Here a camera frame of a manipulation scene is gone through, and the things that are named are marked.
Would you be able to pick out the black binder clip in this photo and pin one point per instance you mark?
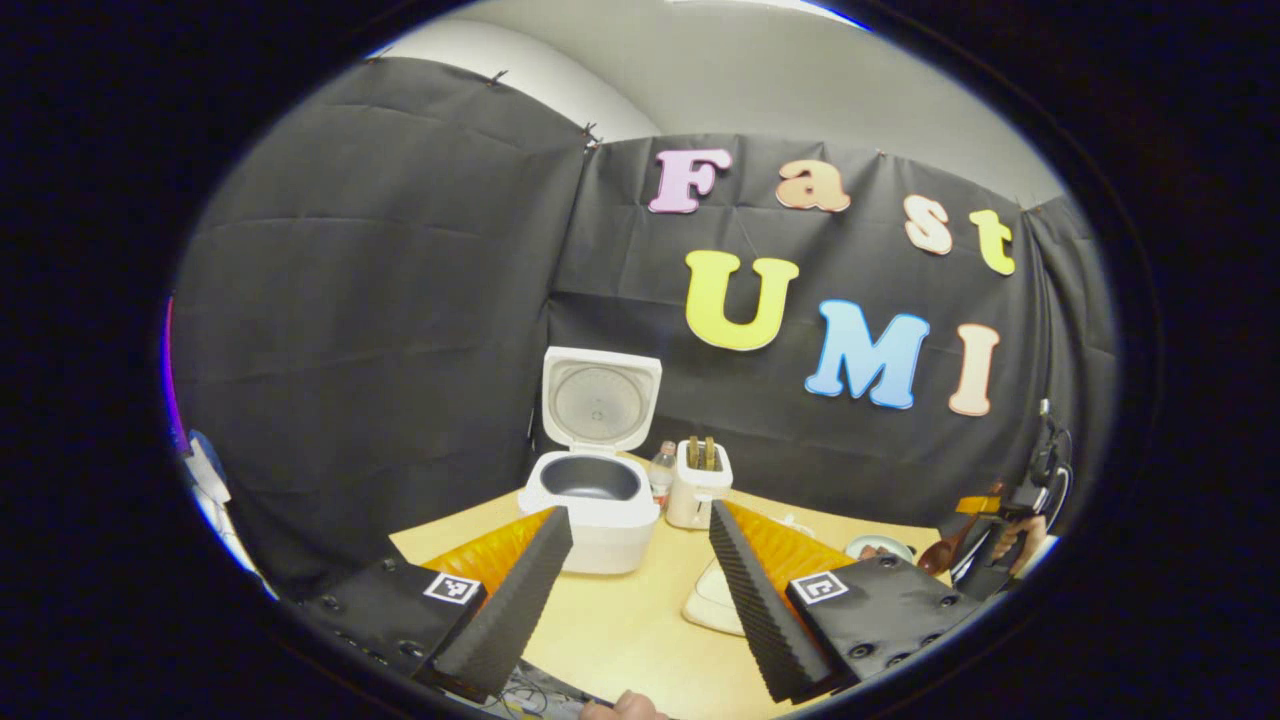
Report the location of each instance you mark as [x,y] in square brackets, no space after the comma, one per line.
[590,135]
[497,76]

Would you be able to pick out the white rice cooker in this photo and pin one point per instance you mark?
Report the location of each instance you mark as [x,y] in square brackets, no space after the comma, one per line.
[610,530]

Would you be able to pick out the dark wooden spoon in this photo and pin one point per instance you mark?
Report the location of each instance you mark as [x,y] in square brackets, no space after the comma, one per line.
[937,556]

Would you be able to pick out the pale green plate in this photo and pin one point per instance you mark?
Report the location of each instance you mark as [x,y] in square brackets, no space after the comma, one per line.
[895,545]

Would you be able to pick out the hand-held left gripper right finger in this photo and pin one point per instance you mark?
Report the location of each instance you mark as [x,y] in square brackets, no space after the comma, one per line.
[755,610]

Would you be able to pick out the clear plastic water bottle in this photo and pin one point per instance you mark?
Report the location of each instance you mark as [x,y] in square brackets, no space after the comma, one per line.
[661,480]

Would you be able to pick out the blue and white object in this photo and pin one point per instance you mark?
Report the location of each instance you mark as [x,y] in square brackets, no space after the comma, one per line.
[205,470]

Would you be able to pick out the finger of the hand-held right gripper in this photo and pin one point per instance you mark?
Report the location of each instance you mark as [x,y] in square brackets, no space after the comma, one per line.
[990,507]

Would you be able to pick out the black backdrop cloth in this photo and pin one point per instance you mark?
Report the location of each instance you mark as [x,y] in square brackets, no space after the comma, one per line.
[350,350]

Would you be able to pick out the cream rectangular container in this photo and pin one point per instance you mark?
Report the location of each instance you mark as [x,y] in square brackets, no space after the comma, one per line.
[712,600]

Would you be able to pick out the white toaster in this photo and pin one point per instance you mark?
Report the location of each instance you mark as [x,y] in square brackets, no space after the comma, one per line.
[692,495]

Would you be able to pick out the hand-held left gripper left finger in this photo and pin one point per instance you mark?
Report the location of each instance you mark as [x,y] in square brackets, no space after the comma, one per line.
[515,610]

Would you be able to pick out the brown meat piece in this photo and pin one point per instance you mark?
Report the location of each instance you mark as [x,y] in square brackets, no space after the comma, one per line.
[873,551]

